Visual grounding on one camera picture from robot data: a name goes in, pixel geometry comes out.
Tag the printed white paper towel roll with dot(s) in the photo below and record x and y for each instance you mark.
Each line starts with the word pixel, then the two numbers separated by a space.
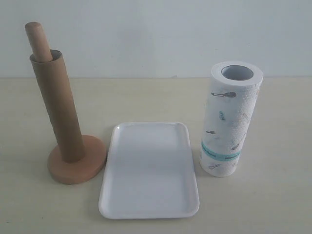
pixel 232 93

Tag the brown cardboard tube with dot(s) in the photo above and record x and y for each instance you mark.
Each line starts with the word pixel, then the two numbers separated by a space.
pixel 54 85

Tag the wooden paper towel holder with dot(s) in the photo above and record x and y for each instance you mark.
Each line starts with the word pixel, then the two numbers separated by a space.
pixel 95 150

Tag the white rectangular plastic tray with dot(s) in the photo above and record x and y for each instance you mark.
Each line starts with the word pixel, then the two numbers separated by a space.
pixel 149 173

